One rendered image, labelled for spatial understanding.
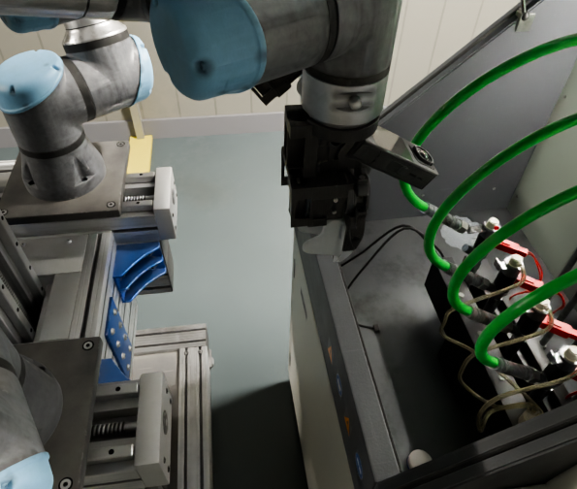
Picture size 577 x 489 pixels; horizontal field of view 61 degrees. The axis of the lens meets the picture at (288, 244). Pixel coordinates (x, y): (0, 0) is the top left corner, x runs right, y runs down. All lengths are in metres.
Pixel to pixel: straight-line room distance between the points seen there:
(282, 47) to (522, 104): 0.86
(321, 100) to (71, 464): 0.52
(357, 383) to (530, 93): 0.69
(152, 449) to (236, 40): 0.56
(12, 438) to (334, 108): 0.39
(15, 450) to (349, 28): 0.43
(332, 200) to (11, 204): 0.70
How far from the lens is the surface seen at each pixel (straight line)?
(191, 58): 0.33
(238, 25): 0.33
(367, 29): 0.40
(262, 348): 1.95
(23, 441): 0.52
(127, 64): 0.98
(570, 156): 1.17
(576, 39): 0.70
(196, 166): 2.74
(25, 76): 0.94
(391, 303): 1.07
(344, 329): 0.87
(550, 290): 0.58
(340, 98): 0.43
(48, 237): 1.10
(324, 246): 0.56
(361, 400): 0.80
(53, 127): 0.95
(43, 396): 0.71
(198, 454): 1.55
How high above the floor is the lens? 1.67
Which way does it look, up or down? 47 degrees down
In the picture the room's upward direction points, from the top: 2 degrees clockwise
